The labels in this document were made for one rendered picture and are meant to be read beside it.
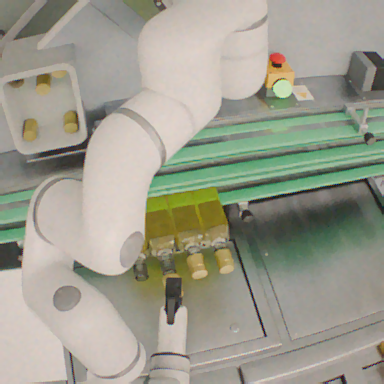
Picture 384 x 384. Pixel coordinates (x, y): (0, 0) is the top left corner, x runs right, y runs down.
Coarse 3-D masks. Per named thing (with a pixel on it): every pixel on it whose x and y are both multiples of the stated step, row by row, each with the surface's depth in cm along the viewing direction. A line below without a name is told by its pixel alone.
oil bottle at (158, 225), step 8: (152, 200) 101; (160, 200) 101; (152, 208) 99; (160, 208) 99; (168, 208) 100; (152, 216) 98; (160, 216) 98; (168, 216) 98; (144, 224) 101; (152, 224) 97; (160, 224) 97; (168, 224) 97; (152, 232) 95; (160, 232) 95; (168, 232) 95; (152, 240) 94; (160, 240) 94; (168, 240) 94; (152, 248) 94; (160, 248) 94; (168, 248) 94
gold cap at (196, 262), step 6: (192, 258) 92; (198, 258) 92; (192, 264) 92; (198, 264) 91; (204, 264) 92; (192, 270) 91; (198, 270) 90; (204, 270) 91; (192, 276) 91; (198, 276) 92
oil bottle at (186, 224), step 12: (168, 192) 102; (180, 192) 102; (168, 204) 101; (180, 204) 100; (192, 204) 100; (180, 216) 98; (192, 216) 98; (180, 228) 96; (192, 228) 96; (180, 240) 95; (192, 240) 94
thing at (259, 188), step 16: (368, 160) 118; (288, 176) 114; (304, 176) 114; (320, 176) 114; (336, 176) 114; (352, 176) 114; (368, 176) 114; (224, 192) 110; (240, 192) 110; (256, 192) 110; (272, 192) 110; (288, 192) 111; (0, 224) 103; (16, 224) 104; (0, 240) 100; (16, 240) 101
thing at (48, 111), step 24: (24, 72) 82; (48, 72) 83; (72, 72) 85; (0, 96) 84; (24, 96) 94; (48, 96) 96; (72, 96) 98; (24, 120) 99; (48, 120) 101; (24, 144) 98; (48, 144) 99; (72, 144) 99
